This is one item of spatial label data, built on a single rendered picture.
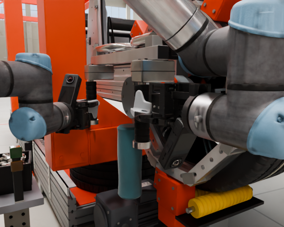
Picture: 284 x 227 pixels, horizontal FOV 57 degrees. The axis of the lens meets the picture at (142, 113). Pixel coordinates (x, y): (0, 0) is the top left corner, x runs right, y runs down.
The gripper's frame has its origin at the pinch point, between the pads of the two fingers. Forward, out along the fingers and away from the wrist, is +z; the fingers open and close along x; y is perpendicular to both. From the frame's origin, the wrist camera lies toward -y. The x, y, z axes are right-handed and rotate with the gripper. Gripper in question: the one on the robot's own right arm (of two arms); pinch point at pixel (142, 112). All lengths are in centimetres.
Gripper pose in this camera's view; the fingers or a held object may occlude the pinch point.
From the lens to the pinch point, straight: 60.7
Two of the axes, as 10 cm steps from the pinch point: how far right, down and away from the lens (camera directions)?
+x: -8.6, 0.7, -5.0
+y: 0.0, -9.9, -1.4
